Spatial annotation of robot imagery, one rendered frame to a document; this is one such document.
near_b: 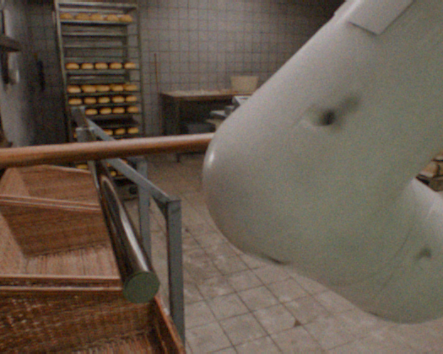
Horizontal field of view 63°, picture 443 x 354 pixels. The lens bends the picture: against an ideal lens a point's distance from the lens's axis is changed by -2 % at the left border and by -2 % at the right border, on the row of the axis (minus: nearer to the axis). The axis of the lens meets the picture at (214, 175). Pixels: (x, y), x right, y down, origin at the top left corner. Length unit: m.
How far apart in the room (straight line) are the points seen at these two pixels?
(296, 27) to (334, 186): 6.55
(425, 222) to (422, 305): 0.06
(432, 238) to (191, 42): 5.70
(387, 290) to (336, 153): 0.12
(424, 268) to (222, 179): 0.14
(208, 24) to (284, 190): 5.83
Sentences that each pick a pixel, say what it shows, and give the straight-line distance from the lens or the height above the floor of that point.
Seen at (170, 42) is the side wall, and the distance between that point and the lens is 5.79.
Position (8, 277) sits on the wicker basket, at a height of 0.82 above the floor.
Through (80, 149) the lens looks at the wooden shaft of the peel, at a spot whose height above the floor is 1.20.
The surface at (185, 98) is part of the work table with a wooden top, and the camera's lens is 4.97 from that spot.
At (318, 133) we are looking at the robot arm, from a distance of 0.18.
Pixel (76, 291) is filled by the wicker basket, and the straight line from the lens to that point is 1.03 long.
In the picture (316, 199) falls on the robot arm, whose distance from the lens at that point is 0.18.
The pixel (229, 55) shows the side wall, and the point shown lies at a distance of 6.11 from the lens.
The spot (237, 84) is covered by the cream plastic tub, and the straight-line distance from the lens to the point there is 5.66.
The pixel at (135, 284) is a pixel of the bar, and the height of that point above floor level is 1.17.
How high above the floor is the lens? 1.33
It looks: 17 degrees down
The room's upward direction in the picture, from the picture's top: straight up
